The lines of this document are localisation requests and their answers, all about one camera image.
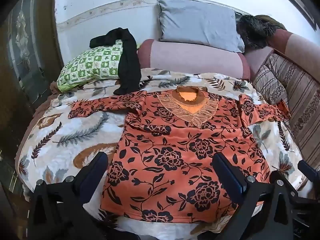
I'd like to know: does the orange floral blouse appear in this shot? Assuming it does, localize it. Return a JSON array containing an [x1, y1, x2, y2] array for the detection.
[[68, 85, 291, 223]]

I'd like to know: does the pink bolster cushion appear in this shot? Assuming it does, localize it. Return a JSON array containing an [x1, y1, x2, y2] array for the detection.
[[137, 39, 251, 80]]

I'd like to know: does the wooden door with glass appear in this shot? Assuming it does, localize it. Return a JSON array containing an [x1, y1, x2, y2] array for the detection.
[[4, 0, 63, 102]]

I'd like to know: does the olive cloth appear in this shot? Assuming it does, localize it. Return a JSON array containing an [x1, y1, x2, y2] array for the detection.
[[255, 14, 287, 32]]

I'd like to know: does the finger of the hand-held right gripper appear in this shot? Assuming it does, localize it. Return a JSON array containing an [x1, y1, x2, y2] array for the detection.
[[297, 159, 320, 181], [270, 170, 320, 205]]

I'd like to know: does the leaf print blanket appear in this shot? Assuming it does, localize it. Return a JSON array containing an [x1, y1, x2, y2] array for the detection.
[[15, 69, 310, 233]]

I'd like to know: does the pink sofa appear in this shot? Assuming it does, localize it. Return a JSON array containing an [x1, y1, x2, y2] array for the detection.
[[244, 29, 320, 80]]

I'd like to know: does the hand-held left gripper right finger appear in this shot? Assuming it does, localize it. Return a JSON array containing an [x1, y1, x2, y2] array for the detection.
[[212, 152, 295, 240]]

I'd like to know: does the large striped cushion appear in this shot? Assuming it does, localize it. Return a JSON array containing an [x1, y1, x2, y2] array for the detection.
[[262, 53, 320, 165]]

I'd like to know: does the small striped cushion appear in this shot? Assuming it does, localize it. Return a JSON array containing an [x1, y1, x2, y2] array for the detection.
[[251, 64, 288, 105]]

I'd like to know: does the black cloth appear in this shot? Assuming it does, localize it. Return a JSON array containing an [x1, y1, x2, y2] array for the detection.
[[89, 27, 141, 96]]

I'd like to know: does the dark furry cloth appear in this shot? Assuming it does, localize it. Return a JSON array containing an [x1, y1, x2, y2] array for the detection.
[[236, 14, 278, 50]]

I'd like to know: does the green checked pillow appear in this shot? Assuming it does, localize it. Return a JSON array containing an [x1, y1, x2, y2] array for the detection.
[[56, 39, 139, 93]]

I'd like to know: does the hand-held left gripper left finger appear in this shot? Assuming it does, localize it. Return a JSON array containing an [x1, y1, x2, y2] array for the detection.
[[26, 151, 109, 240]]

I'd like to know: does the grey pillow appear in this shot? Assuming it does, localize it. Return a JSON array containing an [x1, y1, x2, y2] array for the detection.
[[157, 0, 245, 53]]

